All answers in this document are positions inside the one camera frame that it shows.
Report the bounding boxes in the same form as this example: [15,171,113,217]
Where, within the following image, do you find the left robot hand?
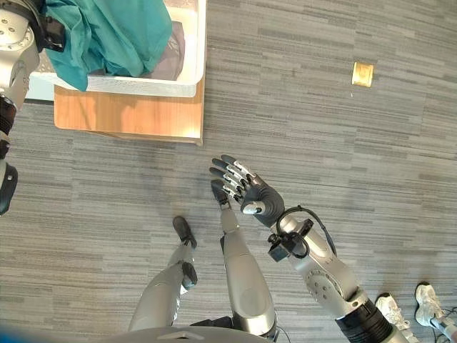
[38,11,66,53]

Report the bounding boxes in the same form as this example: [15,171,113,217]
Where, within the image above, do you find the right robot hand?
[209,154,286,228]

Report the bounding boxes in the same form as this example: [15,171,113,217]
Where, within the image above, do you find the teal bed cloth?
[39,0,174,92]

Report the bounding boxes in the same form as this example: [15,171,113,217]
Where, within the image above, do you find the white laundry basket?
[26,0,209,99]

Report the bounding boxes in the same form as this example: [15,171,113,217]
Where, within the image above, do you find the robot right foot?
[210,179,233,210]

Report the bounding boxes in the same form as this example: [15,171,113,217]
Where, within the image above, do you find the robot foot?
[210,179,233,210]
[172,215,199,249]

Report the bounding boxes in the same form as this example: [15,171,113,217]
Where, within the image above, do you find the robot right leg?
[218,199,278,339]

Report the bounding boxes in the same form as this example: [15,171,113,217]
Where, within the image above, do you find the robot leg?
[218,199,278,339]
[127,239,199,334]

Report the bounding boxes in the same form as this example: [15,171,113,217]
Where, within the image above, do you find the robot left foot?
[172,215,199,249]

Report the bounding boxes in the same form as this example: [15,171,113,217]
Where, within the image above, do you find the wooden table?
[53,75,206,146]

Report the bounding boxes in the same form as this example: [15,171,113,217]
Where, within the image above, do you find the grey cloth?
[146,20,187,81]

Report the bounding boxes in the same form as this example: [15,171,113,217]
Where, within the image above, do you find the robot left leg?
[127,239,199,334]

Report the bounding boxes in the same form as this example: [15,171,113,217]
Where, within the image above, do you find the brass floor socket plate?
[351,61,376,88]

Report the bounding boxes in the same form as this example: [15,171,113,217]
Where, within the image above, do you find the person's white shoe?
[374,292,412,332]
[414,282,446,327]

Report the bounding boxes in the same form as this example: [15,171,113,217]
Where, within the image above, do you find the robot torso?
[0,319,281,343]

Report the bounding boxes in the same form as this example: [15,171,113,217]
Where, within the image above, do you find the person's leg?
[430,309,457,343]

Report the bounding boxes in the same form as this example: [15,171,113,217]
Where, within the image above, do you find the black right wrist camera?
[268,218,315,262]

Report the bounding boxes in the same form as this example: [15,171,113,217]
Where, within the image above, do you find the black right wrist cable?
[276,206,338,259]

